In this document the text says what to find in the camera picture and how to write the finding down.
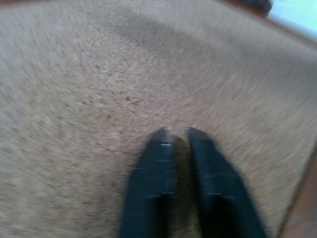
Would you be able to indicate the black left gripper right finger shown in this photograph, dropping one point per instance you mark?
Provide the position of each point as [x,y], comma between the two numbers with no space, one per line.
[220,188]

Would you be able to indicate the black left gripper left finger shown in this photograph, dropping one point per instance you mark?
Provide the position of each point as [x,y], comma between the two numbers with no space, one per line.
[148,188]

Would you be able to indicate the dark object at board edge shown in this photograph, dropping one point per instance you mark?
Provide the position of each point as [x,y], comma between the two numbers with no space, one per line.
[258,4]

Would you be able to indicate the cork board with wooden frame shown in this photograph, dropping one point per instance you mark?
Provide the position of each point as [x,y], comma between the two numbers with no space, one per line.
[99,99]

